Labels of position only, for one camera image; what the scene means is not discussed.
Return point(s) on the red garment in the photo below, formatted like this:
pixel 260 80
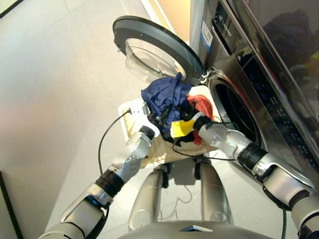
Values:
pixel 202 104

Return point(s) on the black garment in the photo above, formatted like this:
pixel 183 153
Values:
pixel 187 139

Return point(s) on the blue garment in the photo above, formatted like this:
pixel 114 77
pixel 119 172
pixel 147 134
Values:
pixel 162 92

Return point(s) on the pale woven basket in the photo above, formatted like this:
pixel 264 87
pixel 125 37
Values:
pixel 164 152

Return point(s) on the black basket cart leg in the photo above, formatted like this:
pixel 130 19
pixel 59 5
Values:
pixel 197 169
pixel 165 178

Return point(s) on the grey washing machine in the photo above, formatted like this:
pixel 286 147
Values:
pixel 249 74

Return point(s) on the round washing machine door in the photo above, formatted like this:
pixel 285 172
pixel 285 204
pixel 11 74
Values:
pixel 154 27

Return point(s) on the silver robot leg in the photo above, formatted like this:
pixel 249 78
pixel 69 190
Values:
pixel 214 194
pixel 147 196

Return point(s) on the blue white energy label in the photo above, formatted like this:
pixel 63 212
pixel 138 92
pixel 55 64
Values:
pixel 207 35

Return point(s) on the silver robot torso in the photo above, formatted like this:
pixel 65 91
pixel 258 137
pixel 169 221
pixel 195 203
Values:
pixel 174 231

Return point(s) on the black edged board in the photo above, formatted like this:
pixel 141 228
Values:
pixel 7 211
pixel 7 6

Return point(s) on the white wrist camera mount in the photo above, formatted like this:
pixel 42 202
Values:
pixel 135 109

